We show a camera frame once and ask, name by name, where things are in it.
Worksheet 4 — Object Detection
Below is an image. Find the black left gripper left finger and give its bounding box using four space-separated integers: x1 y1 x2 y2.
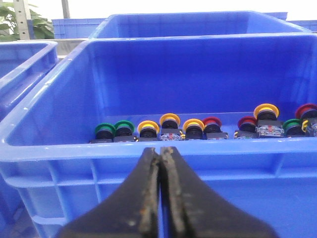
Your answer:
56 148 159 238

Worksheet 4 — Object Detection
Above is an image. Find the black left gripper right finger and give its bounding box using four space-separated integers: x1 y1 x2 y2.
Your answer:
160 147 278 238

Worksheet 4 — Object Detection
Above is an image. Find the green push button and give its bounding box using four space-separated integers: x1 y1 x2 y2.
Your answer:
89 122 116 144
283 119 305 137
114 120 136 142

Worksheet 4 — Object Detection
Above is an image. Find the green push button far left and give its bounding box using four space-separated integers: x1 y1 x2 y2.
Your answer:
89 122 116 144

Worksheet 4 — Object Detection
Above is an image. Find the red push button centre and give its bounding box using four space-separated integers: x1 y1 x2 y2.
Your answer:
202 117 228 140

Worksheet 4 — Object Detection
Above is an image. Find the red push button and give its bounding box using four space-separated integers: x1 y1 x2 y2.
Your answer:
202 117 228 140
234 116 259 139
295 103 317 137

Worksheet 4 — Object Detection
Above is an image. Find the left blue plastic crate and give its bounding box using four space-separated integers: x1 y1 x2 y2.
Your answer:
0 33 317 238

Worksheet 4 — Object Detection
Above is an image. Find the blue plastic crate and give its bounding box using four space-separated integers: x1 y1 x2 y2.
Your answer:
0 33 317 238
0 40 59 229

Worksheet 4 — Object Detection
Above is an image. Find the tall yellow push button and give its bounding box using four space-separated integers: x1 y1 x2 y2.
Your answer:
253 103 284 138

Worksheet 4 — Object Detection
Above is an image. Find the green push button right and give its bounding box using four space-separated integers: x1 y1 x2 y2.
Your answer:
283 119 305 137

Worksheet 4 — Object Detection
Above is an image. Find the red push button far right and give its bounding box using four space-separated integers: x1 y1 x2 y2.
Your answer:
295 103 317 137

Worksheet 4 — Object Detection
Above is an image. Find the right blue plastic crate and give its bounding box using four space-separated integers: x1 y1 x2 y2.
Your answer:
0 40 59 229

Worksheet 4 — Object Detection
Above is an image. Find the blue crate behind left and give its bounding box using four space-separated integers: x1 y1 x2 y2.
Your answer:
88 10 313 40

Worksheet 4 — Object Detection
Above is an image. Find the green potted plant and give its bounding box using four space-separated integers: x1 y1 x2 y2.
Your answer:
0 1 54 42

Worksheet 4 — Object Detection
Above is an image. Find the perforated metal upright post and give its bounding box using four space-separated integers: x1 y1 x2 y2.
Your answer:
13 0 33 40

